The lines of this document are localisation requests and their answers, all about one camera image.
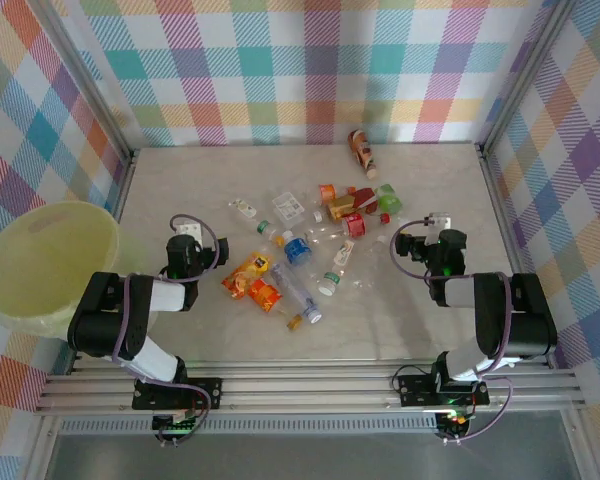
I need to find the orange snack packet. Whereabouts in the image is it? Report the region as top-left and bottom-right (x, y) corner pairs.
(220, 251), (273, 301)

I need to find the small clear bottle white label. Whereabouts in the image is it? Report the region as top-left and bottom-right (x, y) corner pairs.
(228, 198), (274, 236)

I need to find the green label bottle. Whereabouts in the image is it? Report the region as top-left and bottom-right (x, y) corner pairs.
(374, 183), (404, 215)

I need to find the clear bottle white orange label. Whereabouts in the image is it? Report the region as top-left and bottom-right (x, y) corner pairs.
(317, 239), (357, 297)

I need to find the gold label bottle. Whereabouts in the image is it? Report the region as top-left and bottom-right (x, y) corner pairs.
(327, 194), (356, 221)

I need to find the clear purple tinted bottle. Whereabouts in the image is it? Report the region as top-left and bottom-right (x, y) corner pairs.
(268, 262), (324, 324)

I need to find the clear bottle blue label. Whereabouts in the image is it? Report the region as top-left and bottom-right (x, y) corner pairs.
(279, 229), (315, 266)

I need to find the clear plastic box white label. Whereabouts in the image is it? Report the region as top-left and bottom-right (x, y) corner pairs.
(271, 189), (306, 224)

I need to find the brown label bottle beige cap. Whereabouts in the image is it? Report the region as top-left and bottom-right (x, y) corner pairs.
(347, 128), (380, 180)

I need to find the pale yellow plastic bin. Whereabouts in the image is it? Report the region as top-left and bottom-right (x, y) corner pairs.
(0, 199), (149, 344)

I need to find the small circuit board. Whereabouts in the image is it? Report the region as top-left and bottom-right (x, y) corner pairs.
(152, 413), (201, 444)
(437, 409), (474, 441)

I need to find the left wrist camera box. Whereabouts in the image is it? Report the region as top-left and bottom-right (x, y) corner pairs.
(174, 222), (204, 246)

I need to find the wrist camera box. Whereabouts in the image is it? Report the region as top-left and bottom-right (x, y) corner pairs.
(426, 212), (453, 245)
(174, 222), (204, 246)

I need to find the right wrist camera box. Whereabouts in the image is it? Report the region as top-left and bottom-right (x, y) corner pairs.
(426, 212), (453, 245)

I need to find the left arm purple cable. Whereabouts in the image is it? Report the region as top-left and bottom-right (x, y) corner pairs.
(112, 213), (219, 441)

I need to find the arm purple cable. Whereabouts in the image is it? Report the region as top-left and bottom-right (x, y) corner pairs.
(112, 213), (219, 441)
(389, 217), (515, 444)

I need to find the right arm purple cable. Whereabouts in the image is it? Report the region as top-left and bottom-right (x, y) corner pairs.
(389, 217), (515, 444)

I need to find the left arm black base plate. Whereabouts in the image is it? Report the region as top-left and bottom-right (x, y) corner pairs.
(132, 377), (224, 412)

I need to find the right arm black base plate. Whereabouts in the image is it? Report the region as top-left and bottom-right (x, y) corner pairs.
(395, 372), (491, 407)

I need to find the aluminium mounting rail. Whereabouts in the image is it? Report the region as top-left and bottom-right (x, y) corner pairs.
(34, 359), (589, 414)

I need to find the grey slotted cable duct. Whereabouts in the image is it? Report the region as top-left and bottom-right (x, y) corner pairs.
(59, 417), (441, 434)

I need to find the aluminium frame post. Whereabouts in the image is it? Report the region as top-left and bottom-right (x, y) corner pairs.
(477, 0), (581, 151)
(27, 0), (140, 161)

